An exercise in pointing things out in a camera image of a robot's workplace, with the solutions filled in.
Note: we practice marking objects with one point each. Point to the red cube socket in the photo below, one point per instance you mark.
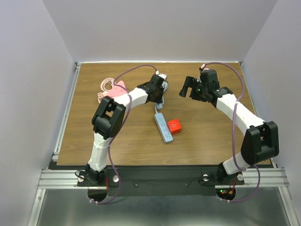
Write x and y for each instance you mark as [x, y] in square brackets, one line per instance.
[174, 126]

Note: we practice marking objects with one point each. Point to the blue power strip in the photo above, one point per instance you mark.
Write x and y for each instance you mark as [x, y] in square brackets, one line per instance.
[163, 128]

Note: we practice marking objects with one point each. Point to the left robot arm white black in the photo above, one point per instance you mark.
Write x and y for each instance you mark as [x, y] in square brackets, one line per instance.
[108, 120]

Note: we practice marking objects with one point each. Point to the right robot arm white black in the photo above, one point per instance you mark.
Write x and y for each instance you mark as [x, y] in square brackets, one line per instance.
[260, 141]

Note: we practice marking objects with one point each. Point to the pink triangular power strip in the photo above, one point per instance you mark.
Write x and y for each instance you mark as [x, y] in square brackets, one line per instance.
[117, 90]

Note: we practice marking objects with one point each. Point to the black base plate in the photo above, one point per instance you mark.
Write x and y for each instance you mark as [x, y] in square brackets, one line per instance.
[161, 180]

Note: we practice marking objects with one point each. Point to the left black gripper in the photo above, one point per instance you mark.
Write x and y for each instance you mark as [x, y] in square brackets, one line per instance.
[158, 100]

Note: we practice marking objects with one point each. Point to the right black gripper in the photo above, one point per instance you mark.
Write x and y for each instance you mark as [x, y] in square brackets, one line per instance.
[189, 82]

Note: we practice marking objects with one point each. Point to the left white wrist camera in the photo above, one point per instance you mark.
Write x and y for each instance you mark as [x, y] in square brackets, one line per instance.
[163, 76]

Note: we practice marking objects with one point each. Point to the aluminium rail frame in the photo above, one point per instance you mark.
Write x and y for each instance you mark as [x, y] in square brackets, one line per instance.
[205, 140]

